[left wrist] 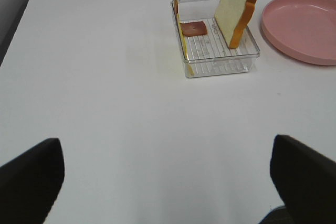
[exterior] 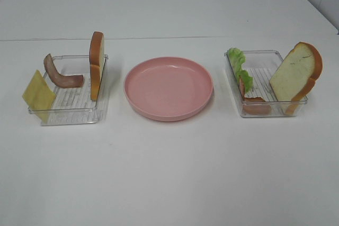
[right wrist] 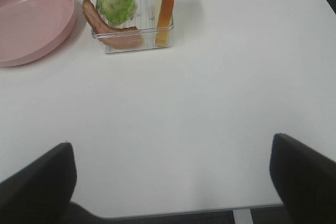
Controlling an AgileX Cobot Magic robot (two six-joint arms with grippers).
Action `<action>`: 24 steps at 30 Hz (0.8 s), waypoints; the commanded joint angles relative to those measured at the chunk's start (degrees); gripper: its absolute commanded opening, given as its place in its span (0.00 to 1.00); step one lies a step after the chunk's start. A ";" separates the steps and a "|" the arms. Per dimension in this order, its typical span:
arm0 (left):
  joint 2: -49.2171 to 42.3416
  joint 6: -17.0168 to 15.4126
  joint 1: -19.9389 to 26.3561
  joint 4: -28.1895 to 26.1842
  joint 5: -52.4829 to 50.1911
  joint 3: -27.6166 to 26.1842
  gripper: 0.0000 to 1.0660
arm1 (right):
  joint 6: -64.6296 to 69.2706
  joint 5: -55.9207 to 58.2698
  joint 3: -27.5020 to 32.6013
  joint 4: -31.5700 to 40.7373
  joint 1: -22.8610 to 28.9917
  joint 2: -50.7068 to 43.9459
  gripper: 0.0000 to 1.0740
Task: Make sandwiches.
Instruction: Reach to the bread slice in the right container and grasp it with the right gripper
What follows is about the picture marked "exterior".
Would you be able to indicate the green lettuce leaf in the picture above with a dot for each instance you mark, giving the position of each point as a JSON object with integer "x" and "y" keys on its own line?
{"x": 237, "y": 58}

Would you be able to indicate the red bacon strip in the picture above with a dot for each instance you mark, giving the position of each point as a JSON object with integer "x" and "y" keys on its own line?
{"x": 253, "y": 105}

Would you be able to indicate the brown bacon strip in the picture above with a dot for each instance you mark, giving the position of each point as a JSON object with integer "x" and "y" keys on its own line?
{"x": 62, "y": 81}

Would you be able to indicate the white bread slice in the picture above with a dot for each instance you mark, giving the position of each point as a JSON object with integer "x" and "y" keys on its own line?
{"x": 296, "y": 76}

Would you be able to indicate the pink round plate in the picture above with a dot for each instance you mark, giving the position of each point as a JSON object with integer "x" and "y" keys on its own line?
{"x": 168, "y": 88}

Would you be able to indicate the left upright bread slice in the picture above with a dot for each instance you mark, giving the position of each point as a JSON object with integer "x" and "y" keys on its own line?
{"x": 96, "y": 60}

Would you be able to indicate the right clear plastic tray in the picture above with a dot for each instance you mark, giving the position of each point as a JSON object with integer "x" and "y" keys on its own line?
{"x": 261, "y": 65}

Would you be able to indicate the clear plastic tray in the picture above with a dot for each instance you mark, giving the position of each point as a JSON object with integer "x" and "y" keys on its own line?
{"x": 74, "y": 105}
{"x": 261, "y": 65}

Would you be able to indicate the left clear plastic tray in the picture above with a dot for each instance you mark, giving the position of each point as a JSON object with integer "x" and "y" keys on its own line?
{"x": 74, "y": 105}

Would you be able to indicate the yellow cheese slice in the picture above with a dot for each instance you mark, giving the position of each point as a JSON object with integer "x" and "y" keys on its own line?
{"x": 38, "y": 95}

